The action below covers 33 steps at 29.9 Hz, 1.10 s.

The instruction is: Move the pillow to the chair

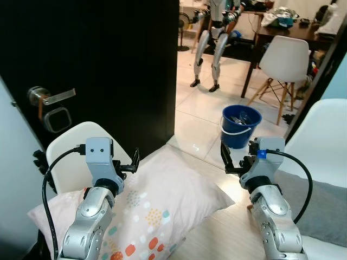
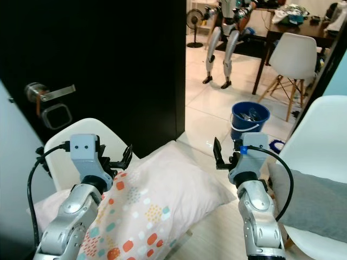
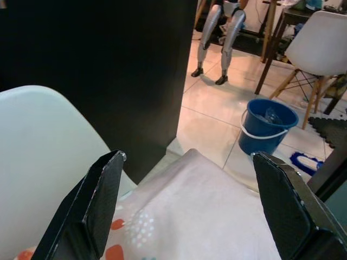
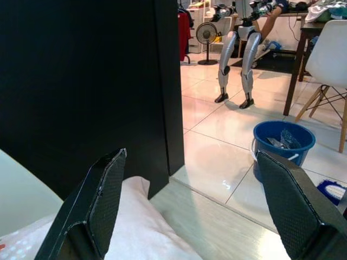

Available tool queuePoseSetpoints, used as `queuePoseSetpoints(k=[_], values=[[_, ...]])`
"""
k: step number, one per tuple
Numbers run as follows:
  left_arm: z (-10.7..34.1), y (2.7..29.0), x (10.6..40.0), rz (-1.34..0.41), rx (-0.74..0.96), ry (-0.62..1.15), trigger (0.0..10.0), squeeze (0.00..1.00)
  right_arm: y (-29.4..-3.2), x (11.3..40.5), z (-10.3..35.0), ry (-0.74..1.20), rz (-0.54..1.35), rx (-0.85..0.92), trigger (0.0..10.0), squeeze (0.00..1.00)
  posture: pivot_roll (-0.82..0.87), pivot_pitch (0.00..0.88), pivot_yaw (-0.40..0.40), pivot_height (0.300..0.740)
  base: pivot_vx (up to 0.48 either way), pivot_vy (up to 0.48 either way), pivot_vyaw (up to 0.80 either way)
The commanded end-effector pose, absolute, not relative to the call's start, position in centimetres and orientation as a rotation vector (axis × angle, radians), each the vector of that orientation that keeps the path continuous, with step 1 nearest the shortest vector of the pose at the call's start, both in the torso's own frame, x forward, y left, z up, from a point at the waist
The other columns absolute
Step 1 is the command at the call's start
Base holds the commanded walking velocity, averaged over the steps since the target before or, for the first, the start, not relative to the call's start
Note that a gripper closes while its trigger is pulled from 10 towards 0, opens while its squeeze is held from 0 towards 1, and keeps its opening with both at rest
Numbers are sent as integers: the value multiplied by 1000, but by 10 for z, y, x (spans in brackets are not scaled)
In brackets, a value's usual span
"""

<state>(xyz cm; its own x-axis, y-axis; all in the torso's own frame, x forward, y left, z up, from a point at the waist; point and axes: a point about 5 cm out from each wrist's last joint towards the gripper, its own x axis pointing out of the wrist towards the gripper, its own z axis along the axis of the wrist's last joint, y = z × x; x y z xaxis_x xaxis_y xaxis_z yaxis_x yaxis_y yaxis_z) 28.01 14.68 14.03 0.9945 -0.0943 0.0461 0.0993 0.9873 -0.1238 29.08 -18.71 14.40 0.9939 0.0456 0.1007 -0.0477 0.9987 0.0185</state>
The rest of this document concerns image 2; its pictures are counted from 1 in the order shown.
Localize white plastic shell chair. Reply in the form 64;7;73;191
268;96;347;260
43;118;123;191
257;33;320;123

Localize black door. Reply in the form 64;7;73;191
0;0;188;159

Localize pile of clothes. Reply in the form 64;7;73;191
273;4;310;25

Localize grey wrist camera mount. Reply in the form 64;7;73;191
67;134;107;188
228;133;271;185

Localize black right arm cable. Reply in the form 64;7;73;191
246;146;295;222

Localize blue bucket with white handle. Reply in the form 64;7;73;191
230;101;271;145

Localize grey blanket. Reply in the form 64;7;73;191
268;161;347;242

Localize dark wooden table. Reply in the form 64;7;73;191
252;8;347;96

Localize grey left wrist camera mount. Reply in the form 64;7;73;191
67;134;107;188

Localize silver door lever handle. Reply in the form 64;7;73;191
24;82;77;104

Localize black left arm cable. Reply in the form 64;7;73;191
26;141;74;255

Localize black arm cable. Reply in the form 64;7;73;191
246;146;295;222
26;141;74;255

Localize pink pillow with coloured dots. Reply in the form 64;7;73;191
33;141;237;260

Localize white bag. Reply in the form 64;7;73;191
325;0;347;33

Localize black square door lock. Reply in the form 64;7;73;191
42;103;73;131

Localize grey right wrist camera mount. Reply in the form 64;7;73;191
228;133;271;185

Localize silver humanoid robot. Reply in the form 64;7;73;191
201;0;256;90

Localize black door frame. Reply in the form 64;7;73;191
293;27;347;136

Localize black standing fan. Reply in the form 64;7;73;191
187;8;207;50

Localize cream bed mattress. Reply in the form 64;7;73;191
172;140;252;260

